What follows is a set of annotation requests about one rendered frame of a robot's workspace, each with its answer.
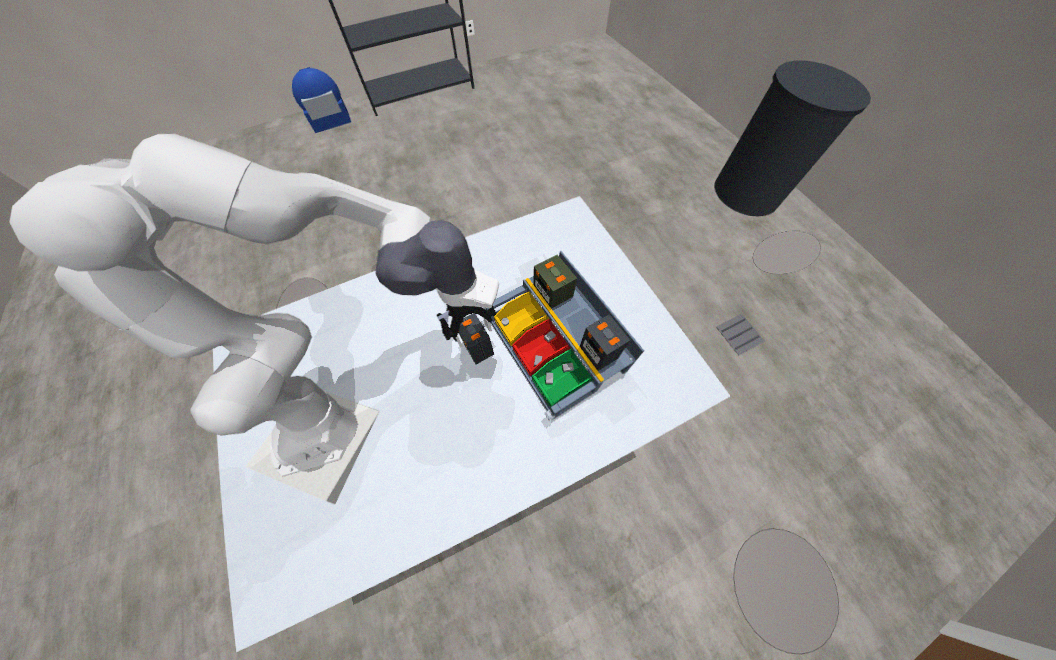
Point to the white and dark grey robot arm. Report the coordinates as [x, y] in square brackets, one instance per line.
[95, 218]

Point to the yellow flat bar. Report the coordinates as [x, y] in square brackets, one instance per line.
[565, 331]

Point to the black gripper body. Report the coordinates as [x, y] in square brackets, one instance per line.
[455, 311]

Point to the yellow open bin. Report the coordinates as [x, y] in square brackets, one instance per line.
[523, 313]

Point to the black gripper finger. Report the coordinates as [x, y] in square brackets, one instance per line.
[486, 315]
[454, 327]

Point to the red open bin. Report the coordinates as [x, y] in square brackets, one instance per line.
[533, 343]

